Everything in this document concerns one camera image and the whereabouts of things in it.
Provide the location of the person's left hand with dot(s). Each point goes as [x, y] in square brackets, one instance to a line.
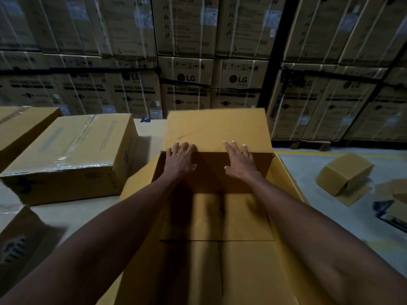
[178, 165]

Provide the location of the person's right hand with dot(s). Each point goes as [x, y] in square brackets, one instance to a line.
[241, 166]

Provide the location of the person's left middle finger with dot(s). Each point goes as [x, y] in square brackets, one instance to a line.
[184, 148]

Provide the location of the person's right thumb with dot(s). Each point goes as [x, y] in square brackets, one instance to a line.
[228, 169]

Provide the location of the person's right middle finger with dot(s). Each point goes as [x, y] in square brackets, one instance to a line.
[237, 148]

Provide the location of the person's left thumb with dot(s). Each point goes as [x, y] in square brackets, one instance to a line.
[194, 167]

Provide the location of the person's left little finger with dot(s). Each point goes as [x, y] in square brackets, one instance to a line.
[168, 154]

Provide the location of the large cardboard box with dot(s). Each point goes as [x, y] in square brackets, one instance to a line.
[216, 130]

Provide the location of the person's left forearm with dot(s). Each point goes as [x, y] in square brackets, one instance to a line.
[101, 241]

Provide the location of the person's right forearm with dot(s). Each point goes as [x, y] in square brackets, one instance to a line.
[318, 238]

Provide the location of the wooden pallet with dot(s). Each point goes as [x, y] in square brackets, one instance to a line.
[311, 145]

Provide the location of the taped closed cardboard box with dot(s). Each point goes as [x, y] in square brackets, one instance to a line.
[73, 149]

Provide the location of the small open cardboard box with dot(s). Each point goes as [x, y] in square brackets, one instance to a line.
[341, 173]

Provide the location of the stack of large appliance cartons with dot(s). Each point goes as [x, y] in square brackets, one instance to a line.
[127, 44]
[343, 76]

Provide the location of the plain closed cardboard box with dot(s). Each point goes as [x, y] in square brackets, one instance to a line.
[22, 123]

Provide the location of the flattened cardboard pieces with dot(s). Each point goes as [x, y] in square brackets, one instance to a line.
[396, 190]

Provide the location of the printed cardboard box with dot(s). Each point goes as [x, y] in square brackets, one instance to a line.
[19, 241]

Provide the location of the black rack post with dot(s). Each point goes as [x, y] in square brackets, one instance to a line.
[276, 53]

